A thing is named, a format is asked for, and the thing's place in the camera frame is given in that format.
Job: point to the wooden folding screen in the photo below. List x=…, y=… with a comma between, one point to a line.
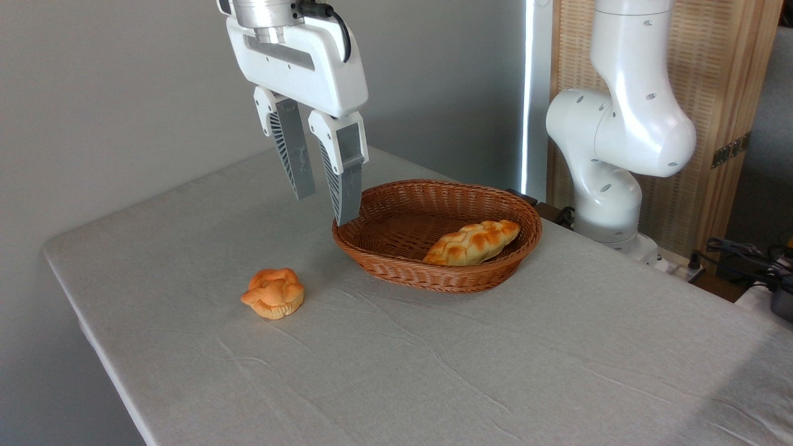
x=718, y=68

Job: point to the white vertical pole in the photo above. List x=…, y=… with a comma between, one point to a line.
x=538, y=93

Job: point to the metal screen hinge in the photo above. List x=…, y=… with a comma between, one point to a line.
x=731, y=150

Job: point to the round knotted bread roll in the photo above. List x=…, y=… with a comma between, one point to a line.
x=274, y=293

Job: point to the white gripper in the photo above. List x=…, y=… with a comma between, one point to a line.
x=310, y=68

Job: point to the white power strip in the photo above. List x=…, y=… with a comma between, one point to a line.
x=678, y=267

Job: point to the long braided bread loaf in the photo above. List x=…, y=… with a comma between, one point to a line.
x=474, y=243

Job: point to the brown oval wicker basket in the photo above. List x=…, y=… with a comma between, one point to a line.
x=396, y=238

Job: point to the grey tablecloth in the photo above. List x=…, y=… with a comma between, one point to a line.
x=495, y=371

